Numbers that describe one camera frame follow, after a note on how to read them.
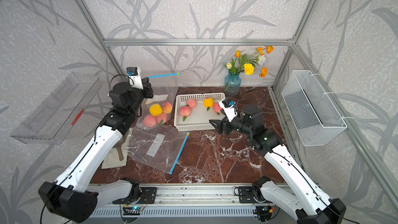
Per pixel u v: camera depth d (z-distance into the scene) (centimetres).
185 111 99
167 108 91
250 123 52
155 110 87
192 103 105
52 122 65
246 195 73
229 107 57
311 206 38
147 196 72
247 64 94
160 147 91
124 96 49
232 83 110
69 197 36
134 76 58
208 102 105
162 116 90
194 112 105
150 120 86
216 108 102
